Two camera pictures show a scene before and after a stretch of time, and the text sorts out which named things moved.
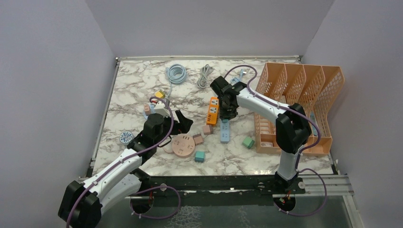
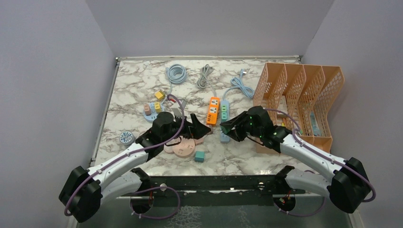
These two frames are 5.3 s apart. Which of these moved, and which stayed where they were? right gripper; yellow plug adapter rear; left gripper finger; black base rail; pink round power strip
Moved: right gripper; left gripper finger
Stayed: black base rail; pink round power strip; yellow plug adapter rear
